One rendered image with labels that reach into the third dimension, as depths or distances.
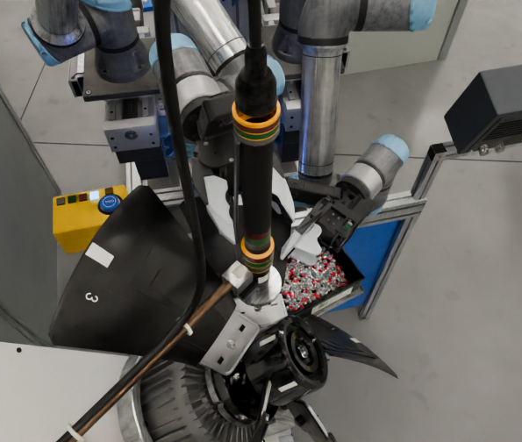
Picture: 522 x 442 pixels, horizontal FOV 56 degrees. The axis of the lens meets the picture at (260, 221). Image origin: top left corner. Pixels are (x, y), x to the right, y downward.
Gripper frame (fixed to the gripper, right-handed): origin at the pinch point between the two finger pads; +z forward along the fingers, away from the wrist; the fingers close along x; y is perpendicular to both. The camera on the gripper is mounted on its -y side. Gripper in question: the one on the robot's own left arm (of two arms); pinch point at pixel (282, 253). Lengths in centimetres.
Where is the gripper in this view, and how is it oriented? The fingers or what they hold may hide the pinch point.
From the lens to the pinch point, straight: 89.5
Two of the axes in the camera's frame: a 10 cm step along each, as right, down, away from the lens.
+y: 7.6, 6.0, -2.5
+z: -6.4, 6.5, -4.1
